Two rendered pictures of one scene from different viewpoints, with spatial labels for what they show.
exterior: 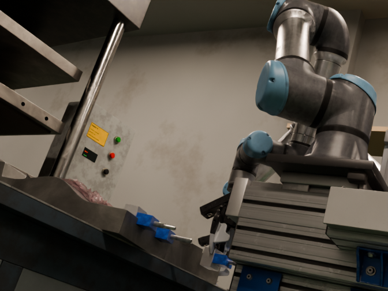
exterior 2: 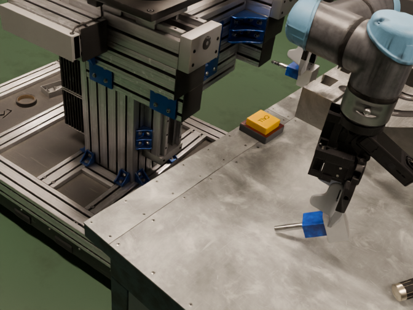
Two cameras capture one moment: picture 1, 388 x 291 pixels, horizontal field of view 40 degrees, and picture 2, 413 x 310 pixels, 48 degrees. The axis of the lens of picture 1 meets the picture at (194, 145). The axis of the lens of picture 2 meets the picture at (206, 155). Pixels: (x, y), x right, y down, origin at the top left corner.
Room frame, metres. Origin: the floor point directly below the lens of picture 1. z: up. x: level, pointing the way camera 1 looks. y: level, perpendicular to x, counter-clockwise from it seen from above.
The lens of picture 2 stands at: (2.64, -0.54, 1.44)
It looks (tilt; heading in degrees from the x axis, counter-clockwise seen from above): 38 degrees down; 172
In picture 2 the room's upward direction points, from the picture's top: 8 degrees clockwise
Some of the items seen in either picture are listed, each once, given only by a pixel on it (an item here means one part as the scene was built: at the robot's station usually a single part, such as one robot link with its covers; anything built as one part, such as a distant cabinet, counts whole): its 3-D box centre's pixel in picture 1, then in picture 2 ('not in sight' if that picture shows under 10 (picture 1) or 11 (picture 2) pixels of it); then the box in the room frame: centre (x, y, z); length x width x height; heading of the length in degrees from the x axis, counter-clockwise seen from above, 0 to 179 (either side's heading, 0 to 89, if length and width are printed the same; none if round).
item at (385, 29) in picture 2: not in sight; (384, 55); (2.06, -0.24, 1.18); 0.09 x 0.08 x 0.11; 43
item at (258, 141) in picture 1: (261, 149); not in sight; (1.42, -0.19, 1.18); 0.11 x 0.11 x 0.08; 1
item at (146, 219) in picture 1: (150, 223); not in sight; (1.24, 0.04, 0.86); 0.13 x 0.05 x 0.05; 64
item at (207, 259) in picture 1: (226, 261); (292, 69); (1.50, -0.18, 0.87); 0.13 x 0.05 x 0.05; 52
